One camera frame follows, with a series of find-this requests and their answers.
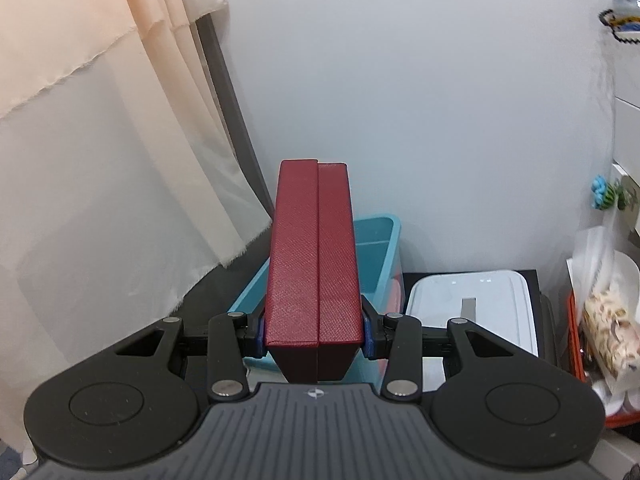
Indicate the white plastic bin lid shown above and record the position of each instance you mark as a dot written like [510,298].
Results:
[490,300]

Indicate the dark grey panel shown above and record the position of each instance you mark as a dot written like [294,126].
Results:
[235,125]

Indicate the red plastic basket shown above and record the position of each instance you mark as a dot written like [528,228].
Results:
[575,340]

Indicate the dark red box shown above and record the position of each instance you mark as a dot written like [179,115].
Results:
[312,270]

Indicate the light curtain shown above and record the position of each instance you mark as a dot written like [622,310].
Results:
[100,135]

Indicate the patterned tissue box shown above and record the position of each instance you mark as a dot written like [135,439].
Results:
[612,330]

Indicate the teal plastic storage bin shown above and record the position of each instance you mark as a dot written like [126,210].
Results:
[377,255]

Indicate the small blue green toy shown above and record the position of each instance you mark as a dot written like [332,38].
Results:
[602,192]

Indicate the glass ornament on doily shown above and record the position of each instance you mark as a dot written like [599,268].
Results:
[622,5]

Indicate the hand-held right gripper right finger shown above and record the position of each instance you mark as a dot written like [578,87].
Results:
[367,341]

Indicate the white tissue paper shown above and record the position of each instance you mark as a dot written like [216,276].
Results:
[597,255]

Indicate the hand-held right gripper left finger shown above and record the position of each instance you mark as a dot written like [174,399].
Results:
[259,340]

